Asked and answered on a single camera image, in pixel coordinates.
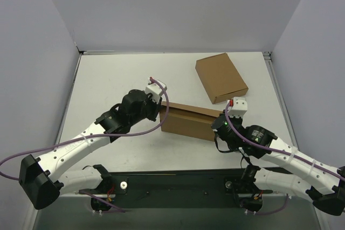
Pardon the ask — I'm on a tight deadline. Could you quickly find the cardboard box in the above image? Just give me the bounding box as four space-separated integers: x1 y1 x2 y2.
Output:
195 53 249 104
160 101 222 141

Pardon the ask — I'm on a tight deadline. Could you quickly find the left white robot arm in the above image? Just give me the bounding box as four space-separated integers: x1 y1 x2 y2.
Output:
19 85 165 210

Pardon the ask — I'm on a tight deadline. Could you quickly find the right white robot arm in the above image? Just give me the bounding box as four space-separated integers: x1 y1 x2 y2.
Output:
211 114 344 216

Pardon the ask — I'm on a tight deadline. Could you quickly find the folded closed cardboard box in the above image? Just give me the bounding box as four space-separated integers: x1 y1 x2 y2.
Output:
195 53 249 104

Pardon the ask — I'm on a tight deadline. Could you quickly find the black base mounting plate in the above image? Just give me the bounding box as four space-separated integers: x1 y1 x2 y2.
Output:
80 169 261 209

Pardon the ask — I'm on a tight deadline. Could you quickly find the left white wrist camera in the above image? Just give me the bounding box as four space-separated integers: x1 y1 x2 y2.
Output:
144 77 167 104

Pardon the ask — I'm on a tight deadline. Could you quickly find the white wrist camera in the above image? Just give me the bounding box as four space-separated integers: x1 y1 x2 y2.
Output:
227 97 248 119
144 77 167 104

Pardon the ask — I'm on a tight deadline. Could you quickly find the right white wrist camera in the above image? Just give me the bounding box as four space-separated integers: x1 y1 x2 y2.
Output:
227 97 248 119

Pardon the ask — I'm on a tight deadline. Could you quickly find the aluminium frame rail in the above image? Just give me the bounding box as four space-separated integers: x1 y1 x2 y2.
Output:
263 51 323 197

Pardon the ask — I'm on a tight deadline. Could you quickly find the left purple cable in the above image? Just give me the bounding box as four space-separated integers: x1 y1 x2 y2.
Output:
0 78 170 181

